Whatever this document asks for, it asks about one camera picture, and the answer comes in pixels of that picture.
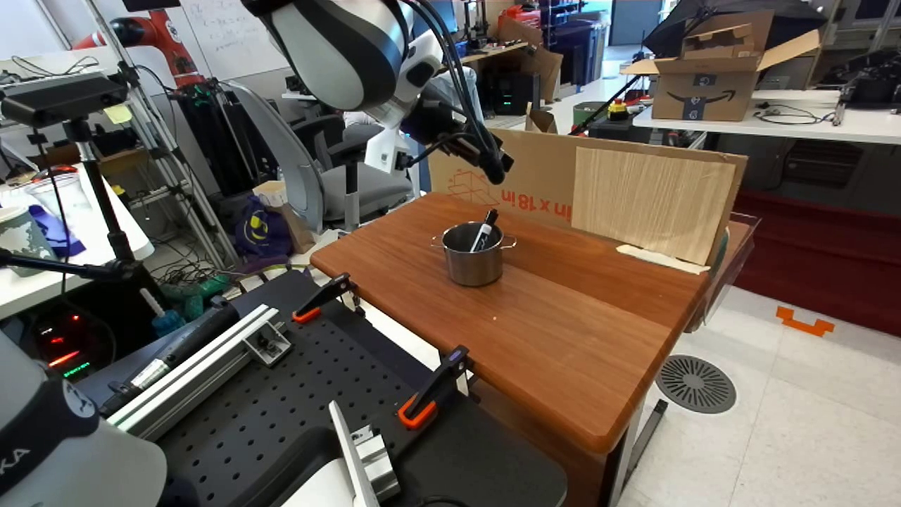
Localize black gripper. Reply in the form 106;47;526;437
399;86;517;187

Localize black and white marker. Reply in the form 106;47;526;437
467;204;505;256

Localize silver metal pot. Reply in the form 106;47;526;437
436;220;520;290

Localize brown cardboard panel red print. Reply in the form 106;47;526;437
425;125;753;271

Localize stacked brown cardboard box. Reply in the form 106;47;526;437
488;38;567;120

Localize light wood board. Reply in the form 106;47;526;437
568;144;740;268

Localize grey padded office chair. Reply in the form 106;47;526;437
222;78;418;235

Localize black orange bar clamp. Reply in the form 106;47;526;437
395;342;472;432
287;271;361;327

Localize dark purple bag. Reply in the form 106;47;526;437
226;190;302;273

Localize open Amazon cardboard box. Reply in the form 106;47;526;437
619;7;826;123

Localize round metal floor drain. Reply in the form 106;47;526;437
653;351;740;416

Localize grey metal table leg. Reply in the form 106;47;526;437
612;397;672;503

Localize black perforated base board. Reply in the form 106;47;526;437
70;268;572;507

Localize white office desk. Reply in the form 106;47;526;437
630;85;901;148

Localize red machine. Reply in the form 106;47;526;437
109;4;205;90

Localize black device on desk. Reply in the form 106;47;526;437
827;51;901;111

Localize white side table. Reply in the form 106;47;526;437
0;164;158;320

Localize blue plastic item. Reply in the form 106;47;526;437
25;203;91;261

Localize black box red lights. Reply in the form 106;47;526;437
13;304;125;386

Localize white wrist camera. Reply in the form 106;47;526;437
364;123;422;178

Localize coiled grey cable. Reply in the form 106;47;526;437
755;100;840;130

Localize metal wire shelf rack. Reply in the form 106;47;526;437
118;86;243;275

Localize aluminium extrusion rail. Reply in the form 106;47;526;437
99;300;296;442
323;397;402;507

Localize black camera tripod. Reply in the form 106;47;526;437
0;120;178;318

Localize black camera on mount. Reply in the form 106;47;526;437
0;73;132;130

